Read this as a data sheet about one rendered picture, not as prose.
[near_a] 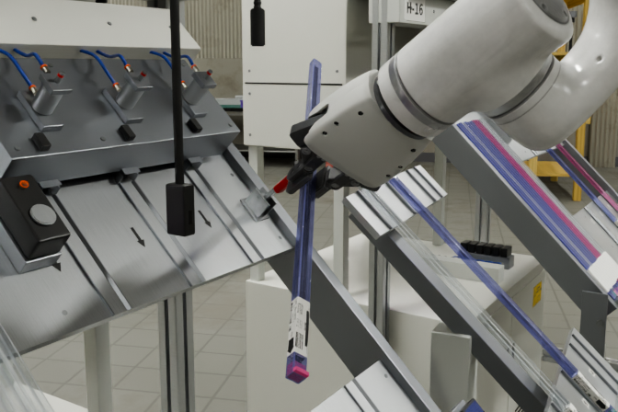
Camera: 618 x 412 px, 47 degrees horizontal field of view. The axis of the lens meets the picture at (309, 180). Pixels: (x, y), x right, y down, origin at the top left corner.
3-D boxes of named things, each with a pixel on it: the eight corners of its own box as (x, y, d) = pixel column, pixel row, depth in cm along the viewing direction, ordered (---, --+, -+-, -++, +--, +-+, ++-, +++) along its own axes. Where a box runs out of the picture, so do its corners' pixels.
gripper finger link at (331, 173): (365, 166, 77) (326, 195, 82) (342, 152, 76) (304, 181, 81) (362, 188, 75) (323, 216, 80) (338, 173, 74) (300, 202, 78)
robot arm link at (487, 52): (473, 95, 70) (405, 32, 68) (587, 11, 62) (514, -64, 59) (462, 146, 64) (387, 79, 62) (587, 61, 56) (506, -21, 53)
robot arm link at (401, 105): (464, 84, 71) (442, 100, 72) (398, 32, 67) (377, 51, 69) (464, 143, 65) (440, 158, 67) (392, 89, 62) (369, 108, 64)
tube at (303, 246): (298, 384, 59) (306, 378, 58) (284, 377, 58) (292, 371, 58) (316, 69, 98) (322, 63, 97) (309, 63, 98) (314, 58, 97)
